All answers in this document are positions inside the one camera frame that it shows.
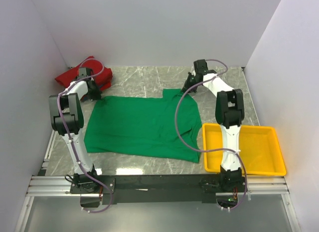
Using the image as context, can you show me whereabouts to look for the green t shirt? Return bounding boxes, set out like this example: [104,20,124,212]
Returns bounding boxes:
[84,89,202,163]

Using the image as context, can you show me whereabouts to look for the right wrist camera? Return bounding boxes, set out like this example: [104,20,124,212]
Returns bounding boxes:
[193,59,217,75]

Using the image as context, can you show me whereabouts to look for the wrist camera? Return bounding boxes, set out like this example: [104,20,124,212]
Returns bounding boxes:
[193,59,217,75]
[77,67,93,80]

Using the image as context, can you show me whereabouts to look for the yellow plastic tray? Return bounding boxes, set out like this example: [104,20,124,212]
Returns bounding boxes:
[202,123,287,176]

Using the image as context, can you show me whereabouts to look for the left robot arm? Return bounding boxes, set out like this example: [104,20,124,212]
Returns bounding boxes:
[48,79,101,193]

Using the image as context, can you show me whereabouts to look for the red folded t shirt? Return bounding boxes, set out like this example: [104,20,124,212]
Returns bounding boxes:
[55,56,113,91]

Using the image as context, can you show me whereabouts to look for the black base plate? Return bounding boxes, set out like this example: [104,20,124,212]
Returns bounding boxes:
[70,174,245,205]

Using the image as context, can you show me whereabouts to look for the aluminium frame rail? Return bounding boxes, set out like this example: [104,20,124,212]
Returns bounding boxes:
[26,174,289,197]

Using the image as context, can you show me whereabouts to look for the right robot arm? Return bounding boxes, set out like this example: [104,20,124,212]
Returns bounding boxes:
[181,70,244,192]

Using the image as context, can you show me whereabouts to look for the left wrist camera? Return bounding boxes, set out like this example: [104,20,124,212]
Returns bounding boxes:
[77,67,93,80]

